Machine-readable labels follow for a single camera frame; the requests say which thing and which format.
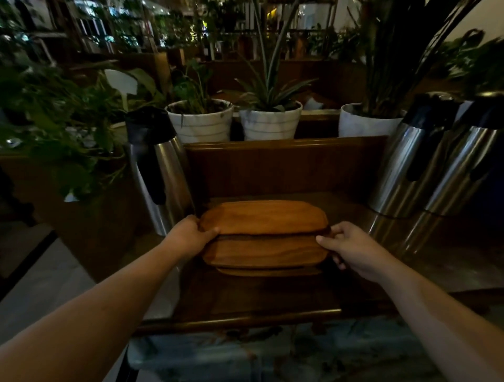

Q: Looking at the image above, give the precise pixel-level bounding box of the white marbled plant pot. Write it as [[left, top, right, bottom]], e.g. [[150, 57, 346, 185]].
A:
[[338, 103, 406, 138], [239, 101, 303, 141], [165, 98, 235, 145]]

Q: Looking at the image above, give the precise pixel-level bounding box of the tall dark long-leaved plant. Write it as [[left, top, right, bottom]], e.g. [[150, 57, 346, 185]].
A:
[[354, 0, 482, 119]]

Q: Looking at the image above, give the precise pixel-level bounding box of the small leafy green plant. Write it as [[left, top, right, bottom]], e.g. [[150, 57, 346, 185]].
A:
[[171, 59, 222, 115]]

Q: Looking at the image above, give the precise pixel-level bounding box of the person's right hand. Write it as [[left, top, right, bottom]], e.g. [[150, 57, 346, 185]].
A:
[[316, 221, 389, 284]]

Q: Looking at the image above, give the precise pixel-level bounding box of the large bushy green plant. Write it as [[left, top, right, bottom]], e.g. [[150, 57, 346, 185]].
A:
[[0, 59, 168, 202]]

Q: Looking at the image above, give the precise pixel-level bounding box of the person's right forearm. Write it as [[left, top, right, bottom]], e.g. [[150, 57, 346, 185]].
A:
[[370, 261, 504, 382]]

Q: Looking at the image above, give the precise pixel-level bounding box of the person's left hand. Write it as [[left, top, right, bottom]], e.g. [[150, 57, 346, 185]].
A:
[[163, 215, 220, 263]]

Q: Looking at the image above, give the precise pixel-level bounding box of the steel thermos jug, black handle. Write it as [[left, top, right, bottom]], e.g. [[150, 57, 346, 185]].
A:
[[125, 106, 196, 237]]

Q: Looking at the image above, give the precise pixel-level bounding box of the oval wooden tray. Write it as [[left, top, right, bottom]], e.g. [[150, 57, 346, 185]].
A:
[[215, 266, 324, 278], [199, 200, 330, 236], [202, 231, 330, 270]]

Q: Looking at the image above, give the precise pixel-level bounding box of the spiky pineapple-like plant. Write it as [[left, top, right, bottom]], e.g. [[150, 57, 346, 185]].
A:
[[234, 0, 319, 113]]

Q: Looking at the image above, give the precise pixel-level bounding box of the broad-leaved green plant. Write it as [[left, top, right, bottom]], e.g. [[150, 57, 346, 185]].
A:
[[433, 28, 504, 100]]

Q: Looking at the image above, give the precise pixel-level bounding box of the steel thermos jug, black lid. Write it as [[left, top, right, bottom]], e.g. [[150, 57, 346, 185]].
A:
[[368, 92, 464, 218], [423, 91, 504, 222]]

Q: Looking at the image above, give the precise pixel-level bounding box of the person's left forearm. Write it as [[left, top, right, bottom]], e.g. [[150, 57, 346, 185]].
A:
[[0, 241, 186, 382]]

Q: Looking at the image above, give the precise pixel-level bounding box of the dark wooden serving cabinet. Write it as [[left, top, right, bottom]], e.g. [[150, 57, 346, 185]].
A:
[[132, 136, 504, 336]]

